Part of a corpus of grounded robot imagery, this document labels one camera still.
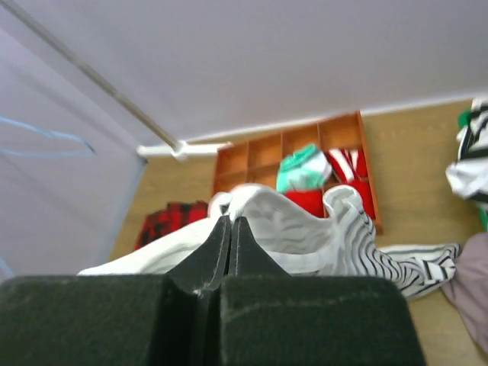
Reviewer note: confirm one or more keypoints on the blue wire hanger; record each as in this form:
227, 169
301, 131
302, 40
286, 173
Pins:
29, 141

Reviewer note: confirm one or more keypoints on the red black plaid shirt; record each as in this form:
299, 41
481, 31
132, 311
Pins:
163, 222

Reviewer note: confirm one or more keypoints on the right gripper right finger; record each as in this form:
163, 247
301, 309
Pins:
259, 315

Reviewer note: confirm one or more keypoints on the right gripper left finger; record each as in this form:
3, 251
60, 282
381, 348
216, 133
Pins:
154, 319

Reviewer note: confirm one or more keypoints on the mauve garment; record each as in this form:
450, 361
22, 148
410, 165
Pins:
467, 290

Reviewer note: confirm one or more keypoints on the red cloth right compartment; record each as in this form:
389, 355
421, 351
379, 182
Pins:
360, 194

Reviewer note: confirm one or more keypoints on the white metal clothes rack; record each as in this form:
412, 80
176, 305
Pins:
171, 146

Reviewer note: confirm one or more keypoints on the thin striped tank top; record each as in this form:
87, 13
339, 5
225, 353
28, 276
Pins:
302, 244

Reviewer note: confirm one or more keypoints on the brown compartment tray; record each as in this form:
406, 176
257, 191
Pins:
258, 160

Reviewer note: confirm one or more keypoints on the red cloth compartment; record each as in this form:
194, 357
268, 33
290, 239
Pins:
311, 201
360, 194

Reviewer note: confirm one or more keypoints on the bold striped garment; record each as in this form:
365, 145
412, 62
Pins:
467, 175

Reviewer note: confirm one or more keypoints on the red white striped sock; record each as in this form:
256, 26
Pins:
348, 164

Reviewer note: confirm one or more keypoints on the red cloth left compartment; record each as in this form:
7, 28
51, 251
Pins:
311, 201

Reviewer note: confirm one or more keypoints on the mint white sock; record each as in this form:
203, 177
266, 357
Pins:
305, 169

